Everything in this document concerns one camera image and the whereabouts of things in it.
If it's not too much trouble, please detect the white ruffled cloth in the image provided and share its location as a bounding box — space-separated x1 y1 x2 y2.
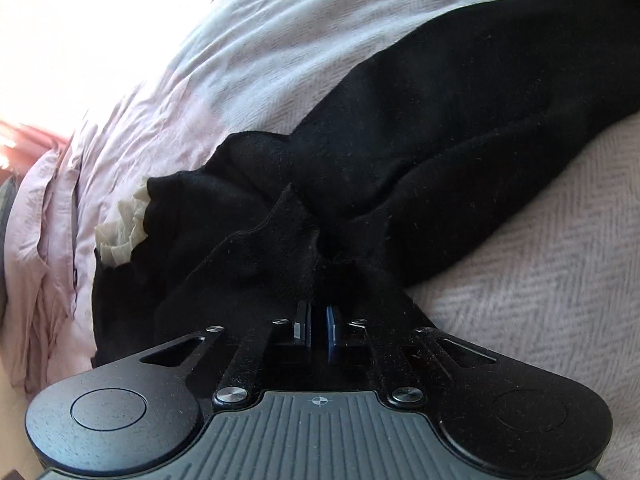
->
95 187 151 268

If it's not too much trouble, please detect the grey checked pillow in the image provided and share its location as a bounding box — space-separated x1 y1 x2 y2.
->
0 177 17 266

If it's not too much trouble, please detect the folded mauve sheet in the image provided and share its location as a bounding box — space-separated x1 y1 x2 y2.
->
5 125 97 397

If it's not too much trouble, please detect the black garment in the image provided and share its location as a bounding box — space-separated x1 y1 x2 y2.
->
90 0 640 367

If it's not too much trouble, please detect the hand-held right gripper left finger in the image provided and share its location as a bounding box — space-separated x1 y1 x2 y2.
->
139 301 313 407

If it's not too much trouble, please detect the pink grey bed cover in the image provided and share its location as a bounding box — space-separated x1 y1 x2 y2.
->
0 0 640 480

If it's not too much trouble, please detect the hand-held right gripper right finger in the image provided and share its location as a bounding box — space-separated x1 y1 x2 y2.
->
326 305 499 406

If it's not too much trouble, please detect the pink curtain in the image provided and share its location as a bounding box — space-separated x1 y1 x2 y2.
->
0 119 57 173

